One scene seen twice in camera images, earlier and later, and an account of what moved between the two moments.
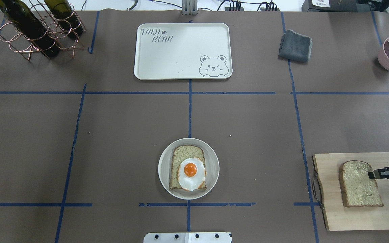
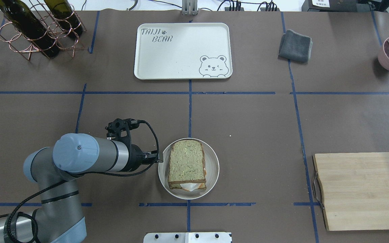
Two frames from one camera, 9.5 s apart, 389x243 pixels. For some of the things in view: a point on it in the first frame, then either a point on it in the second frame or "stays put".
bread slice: [357, 189] -> [187, 164]
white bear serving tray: [183, 51] stays put
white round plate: [212, 168] stays put
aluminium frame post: [189, 7] stays put
